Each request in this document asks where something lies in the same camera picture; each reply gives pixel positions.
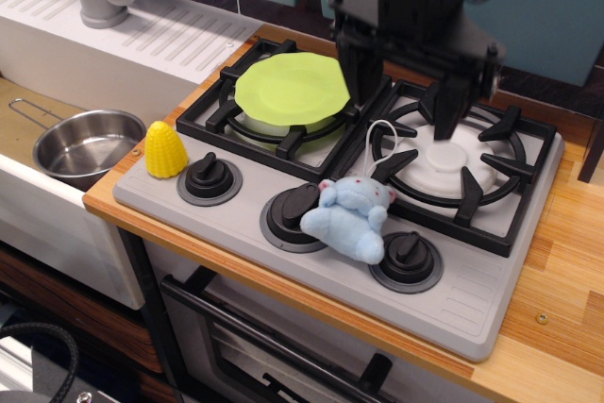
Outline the grey toy stove top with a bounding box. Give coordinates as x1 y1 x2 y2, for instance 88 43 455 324
113 40 564 361

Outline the light blue stuffed hippo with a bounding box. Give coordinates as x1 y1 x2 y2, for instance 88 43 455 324
300 151 395 265

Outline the green plastic plate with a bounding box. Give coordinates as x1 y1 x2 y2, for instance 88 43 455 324
234 52 350 126

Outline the yellow toy corn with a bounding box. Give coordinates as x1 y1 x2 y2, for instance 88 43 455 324
144 121 189 178

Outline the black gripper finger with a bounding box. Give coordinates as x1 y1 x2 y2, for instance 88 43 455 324
336 31 383 105
433 74 478 142

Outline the black braided cable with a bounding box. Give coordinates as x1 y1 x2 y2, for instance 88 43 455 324
0 322 79 403

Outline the white toy sink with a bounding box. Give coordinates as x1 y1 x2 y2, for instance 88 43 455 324
1 0 260 310

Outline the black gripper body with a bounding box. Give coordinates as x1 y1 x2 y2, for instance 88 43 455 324
328 0 505 99

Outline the black right burner grate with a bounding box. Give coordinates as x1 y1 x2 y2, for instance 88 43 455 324
333 79 559 260

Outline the black right stove knob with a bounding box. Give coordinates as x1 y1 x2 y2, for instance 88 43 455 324
369 231 444 294

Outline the black burner grate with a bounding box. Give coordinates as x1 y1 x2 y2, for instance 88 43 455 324
176 39 392 182
333 79 559 260

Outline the steel pot with handle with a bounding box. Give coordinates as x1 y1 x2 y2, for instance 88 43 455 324
8 98 146 192

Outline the black left stove knob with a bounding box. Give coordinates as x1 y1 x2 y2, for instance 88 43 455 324
176 152 243 207

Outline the black stove knob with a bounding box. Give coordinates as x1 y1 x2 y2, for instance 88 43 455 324
260 183 326 254
176 152 243 207
369 231 444 294

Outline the black left burner grate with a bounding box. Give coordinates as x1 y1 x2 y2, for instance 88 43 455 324
176 39 392 182

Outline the toy oven door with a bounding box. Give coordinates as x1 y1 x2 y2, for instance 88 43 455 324
159 266 481 402

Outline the black middle stove knob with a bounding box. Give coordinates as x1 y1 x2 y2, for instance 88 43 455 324
260 183 326 254

